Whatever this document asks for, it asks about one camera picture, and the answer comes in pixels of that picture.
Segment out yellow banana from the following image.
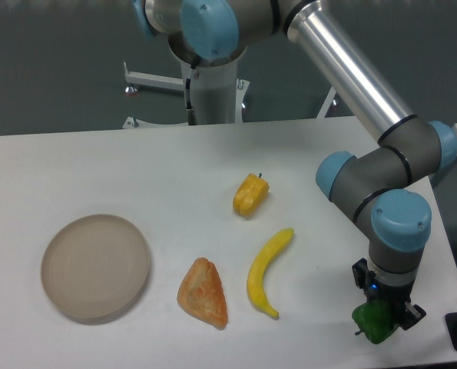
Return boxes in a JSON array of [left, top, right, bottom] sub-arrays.
[[246, 228, 295, 320]]

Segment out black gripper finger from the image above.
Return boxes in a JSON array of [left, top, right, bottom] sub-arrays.
[[396, 301, 426, 331], [352, 258, 369, 294]]

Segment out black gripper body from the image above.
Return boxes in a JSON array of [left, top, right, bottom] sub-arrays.
[[361, 264, 413, 306]]

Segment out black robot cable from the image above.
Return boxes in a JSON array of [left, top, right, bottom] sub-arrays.
[[184, 57, 203, 126]]

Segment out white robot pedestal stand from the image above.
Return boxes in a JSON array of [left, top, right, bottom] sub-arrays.
[[121, 57, 340, 130]]

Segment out yellow bell pepper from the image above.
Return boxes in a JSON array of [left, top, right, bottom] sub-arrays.
[[232, 173, 270, 218]]

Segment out orange triangular pastry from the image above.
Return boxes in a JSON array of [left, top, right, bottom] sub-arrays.
[[177, 258, 228, 330]]

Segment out green bell pepper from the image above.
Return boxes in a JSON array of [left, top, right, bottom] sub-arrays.
[[352, 299, 399, 344]]

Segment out beige round plate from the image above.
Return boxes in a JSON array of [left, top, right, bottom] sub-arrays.
[[41, 214, 151, 324]]

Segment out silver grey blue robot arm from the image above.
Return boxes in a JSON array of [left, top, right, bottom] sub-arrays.
[[132, 1, 457, 329]]

